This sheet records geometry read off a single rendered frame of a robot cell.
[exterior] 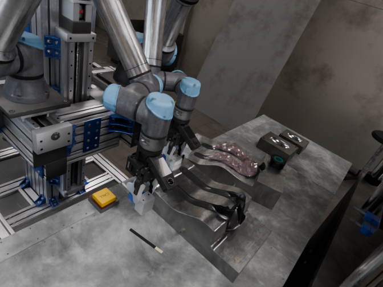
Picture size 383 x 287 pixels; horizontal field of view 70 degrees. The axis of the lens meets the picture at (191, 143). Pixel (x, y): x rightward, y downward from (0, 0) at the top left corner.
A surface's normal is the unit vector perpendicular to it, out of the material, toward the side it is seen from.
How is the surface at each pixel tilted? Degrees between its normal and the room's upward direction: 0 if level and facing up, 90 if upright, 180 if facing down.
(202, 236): 90
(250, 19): 72
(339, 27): 90
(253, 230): 0
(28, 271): 0
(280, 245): 0
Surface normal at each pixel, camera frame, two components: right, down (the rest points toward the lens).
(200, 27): -0.61, 0.29
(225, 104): -0.50, 0.04
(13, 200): 0.26, -0.81
